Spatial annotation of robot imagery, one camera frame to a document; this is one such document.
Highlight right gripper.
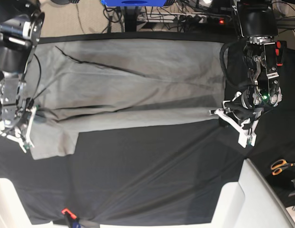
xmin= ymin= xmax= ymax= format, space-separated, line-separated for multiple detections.
xmin=0 ymin=76 xmax=37 ymax=152

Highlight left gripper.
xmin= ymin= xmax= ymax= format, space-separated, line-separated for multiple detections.
xmin=209 ymin=91 xmax=265 ymax=148

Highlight grey T-shirt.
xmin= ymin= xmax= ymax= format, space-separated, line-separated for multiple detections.
xmin=26 ymin=39 xmax=225 ymax=160

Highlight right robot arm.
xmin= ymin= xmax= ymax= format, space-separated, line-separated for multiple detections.
xmin=0 ymin=0 xmax=45 ymax=152

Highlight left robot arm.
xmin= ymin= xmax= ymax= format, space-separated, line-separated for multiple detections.
xmin=209 ymin=0 xmax=283 ymax=148

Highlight black tablecloth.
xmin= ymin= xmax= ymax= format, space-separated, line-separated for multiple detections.
xmin=0 ymin=32 xmax=295 ymax=226

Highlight red black clamp right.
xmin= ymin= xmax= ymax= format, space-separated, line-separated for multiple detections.
xmin=275 ymin=40 xmax=287 ymax=67

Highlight red clamp bottom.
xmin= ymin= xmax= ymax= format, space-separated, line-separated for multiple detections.
xmin=61 ymin=208 xmax=82 ymax=228

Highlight white power strip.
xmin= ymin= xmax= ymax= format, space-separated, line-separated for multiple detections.
xmin=137 ymin=12 xmax=230 ymax=25

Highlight black table leg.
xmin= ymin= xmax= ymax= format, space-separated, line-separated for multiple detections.
xmin=123 ymin=7 xmax=141 ymax=32

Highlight blue bin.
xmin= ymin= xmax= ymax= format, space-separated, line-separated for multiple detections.
xmin=100 ymin=0 xmax=166 ymax=7

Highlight orange handled scissors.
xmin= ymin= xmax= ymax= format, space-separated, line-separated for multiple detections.
xmin=270 ymin=159 xmax=295 ymax=176

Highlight white table frame left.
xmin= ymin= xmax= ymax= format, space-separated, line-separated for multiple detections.
xmin=0 ymin=178 xmax=32 ymax=228

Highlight white table frame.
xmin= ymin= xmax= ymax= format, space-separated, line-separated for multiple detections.
xmin=0 ymin=178 xmax=32 ymax=228
xmin=211 ymin=159 xmax=295 ymax=228

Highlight white table frame right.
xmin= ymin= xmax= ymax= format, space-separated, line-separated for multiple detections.
xmin=211 ymin=159 xmax=295 ymax=228

